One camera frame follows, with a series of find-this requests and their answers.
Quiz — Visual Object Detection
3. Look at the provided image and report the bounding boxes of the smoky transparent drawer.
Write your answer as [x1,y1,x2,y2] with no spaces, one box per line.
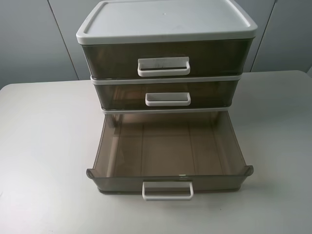
[82,39,253,79]
[95,80,238,111]
[86,111,254,201]

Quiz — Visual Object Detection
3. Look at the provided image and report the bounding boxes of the white plastic drawer cabinet frame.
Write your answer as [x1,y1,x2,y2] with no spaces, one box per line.
[76,0,257,114]

